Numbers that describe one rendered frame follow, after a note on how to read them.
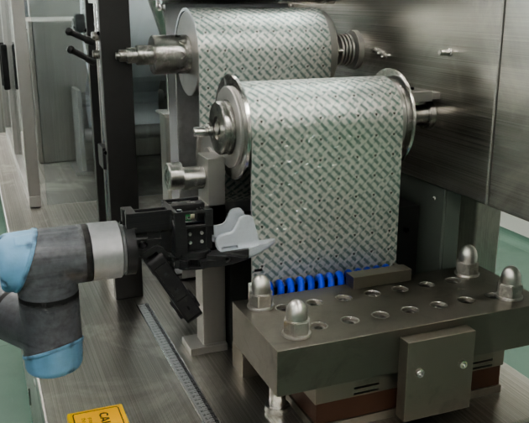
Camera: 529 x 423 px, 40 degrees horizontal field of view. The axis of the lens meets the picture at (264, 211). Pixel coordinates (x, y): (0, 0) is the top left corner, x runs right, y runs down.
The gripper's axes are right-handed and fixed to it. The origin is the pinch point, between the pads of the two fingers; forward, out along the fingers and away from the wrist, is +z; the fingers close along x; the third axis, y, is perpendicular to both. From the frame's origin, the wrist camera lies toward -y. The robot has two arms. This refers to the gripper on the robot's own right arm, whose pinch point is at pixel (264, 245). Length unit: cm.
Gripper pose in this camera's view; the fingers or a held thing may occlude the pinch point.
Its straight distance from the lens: 103.9
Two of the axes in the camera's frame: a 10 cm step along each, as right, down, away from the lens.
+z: 9.3, -1.0, 3.5
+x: -3.7, -2.6, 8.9
